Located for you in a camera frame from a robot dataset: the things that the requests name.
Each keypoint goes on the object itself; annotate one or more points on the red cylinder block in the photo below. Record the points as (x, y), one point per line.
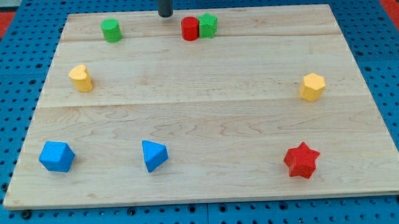
(190, 28)

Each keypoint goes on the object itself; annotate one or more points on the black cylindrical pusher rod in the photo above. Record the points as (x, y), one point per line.
(165, 8)

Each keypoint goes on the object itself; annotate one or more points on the green cylinder block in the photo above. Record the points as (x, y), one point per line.
(111, 30)

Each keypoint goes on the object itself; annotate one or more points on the blue triangle block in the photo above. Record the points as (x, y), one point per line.
(154, 154)

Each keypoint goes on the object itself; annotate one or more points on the light wooden board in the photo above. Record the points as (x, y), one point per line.
(226, 108)

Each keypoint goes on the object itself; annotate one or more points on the blue cube block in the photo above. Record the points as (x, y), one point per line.
(57, 156)

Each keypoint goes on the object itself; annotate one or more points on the green star block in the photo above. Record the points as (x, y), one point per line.
(207, 25)

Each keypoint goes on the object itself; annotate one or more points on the red star block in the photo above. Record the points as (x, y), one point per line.
(301, 160)

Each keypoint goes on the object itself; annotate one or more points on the yellow hexagon block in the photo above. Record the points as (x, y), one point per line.
(312, 87)

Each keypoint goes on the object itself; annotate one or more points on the yellow heart block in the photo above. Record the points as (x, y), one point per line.
(81, 78)

